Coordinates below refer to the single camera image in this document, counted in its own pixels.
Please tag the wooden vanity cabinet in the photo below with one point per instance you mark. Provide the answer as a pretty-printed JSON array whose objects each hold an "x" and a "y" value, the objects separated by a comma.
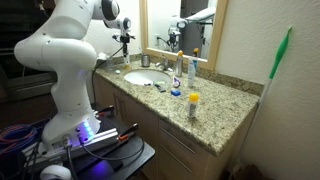
[{"x": 198, "y": 148}]

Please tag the chrome faucet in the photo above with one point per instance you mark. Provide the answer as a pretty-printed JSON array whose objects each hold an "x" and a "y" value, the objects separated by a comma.
[{"x": 164, "y": 64}]

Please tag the grey metal cup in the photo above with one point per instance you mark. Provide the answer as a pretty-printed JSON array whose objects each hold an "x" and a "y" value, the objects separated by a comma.
[{"x": 145, "y": 60}]

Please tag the clear plastic bottle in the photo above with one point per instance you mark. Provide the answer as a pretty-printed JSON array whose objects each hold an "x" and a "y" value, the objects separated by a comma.
[{"x": 109, "y": 62}]

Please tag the white CeraVe tube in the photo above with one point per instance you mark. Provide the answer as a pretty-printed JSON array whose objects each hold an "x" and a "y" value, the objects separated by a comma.
[{"x": 192, "y": 66}]

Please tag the blue floss box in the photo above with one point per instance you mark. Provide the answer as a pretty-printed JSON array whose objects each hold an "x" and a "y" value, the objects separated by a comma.
[{"x": 175, "y": 92}]

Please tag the black robot cart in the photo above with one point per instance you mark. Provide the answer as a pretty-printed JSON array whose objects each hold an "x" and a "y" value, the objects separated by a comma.
[{"x": 115, "y": 153}]

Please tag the white oval sink basin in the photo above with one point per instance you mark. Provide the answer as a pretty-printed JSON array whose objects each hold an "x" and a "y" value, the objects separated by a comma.
[{"x": 141, "y": 76}]

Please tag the green handled mop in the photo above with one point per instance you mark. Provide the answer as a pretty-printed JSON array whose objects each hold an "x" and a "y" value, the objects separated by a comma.
[{"x": 281, "y": 50}]

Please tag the green bottle cap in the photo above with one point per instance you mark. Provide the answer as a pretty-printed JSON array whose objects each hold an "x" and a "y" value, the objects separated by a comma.
[{"x": 117, "y": 71}]

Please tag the purple toothpaste tube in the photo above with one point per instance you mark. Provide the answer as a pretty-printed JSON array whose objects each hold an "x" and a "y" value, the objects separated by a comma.
[{"x": 176, "y": 82}]

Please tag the wood framed mirror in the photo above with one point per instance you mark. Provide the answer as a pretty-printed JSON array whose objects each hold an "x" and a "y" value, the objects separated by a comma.
[{"x": 168, "y": 26}]

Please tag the blue razor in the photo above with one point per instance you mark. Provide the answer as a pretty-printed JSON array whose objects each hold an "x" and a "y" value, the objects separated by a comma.
[{"x": 160, "y": 88}]

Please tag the spray bottle yellow cap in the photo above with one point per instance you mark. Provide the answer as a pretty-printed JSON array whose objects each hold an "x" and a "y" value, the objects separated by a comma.
[{"x": 179, "y": 64}]

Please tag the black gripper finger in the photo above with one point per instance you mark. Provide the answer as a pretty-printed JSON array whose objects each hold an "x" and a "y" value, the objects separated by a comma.
[{"x": 124, "y": 49}]

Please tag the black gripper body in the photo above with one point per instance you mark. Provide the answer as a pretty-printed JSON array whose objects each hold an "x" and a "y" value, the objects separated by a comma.
[{"x": 122, "y": 38}]

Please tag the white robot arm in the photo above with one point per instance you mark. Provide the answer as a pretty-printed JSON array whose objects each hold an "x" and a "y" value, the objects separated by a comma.
[{"x": 58, "y": 46}]

